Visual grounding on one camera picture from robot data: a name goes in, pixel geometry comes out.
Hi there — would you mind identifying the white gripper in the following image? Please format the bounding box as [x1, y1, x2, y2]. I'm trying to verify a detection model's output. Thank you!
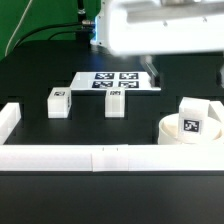
[105, 0, 224, 87]

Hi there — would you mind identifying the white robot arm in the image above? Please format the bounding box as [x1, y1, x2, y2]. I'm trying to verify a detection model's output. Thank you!
[91, 0, 224, 87]

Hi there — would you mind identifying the white marker base plate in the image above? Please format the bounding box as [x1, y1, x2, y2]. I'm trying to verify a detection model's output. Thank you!
[70, 71, 161, 91]

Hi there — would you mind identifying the black cable bundle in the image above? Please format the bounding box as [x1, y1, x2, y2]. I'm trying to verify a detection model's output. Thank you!
[13, 0, 98, 48]

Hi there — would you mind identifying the white front fence wall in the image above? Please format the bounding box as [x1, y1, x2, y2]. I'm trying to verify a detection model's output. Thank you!
[0, 145, 224, 172]

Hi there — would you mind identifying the white cable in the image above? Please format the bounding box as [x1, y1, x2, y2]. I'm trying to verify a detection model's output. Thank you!
[3, 0, 34, 58]

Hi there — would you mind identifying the white left fence wall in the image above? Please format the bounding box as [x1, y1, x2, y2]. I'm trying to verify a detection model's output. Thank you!
[0, 102, 21, 145]

